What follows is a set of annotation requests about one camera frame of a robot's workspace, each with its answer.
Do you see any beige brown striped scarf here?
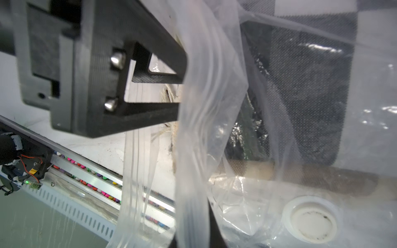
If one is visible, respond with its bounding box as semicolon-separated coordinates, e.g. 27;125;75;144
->
222;160;397;200

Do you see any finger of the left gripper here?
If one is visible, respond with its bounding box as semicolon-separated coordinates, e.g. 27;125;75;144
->
105;99;179;135
93;1;187;84

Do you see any aluminium mounting rail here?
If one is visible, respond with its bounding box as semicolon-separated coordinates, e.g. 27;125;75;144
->
1;117;175;248

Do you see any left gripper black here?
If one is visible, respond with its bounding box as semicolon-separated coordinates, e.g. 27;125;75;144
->
1;1;124;138

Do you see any white vacuum bag valve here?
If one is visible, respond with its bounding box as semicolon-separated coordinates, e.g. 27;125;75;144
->
282;195;342;244

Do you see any black white checked scarf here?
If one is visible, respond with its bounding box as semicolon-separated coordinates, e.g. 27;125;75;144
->
225;1;397;177

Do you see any clear plastic vacuum bag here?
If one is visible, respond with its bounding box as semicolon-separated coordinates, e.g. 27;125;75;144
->
109;1;397;248

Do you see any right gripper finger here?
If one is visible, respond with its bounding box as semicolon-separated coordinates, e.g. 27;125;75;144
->
183;204;227;248

